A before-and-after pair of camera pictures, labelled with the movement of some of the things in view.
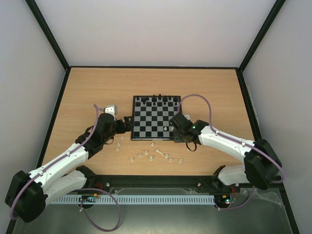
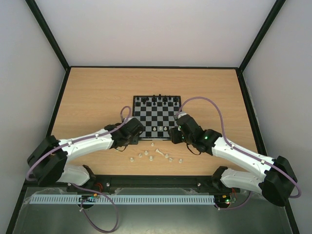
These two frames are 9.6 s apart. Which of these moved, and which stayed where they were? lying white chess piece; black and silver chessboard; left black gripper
Moved: left black gripper
Stayed: black and silver chessboard; lying white chess piece
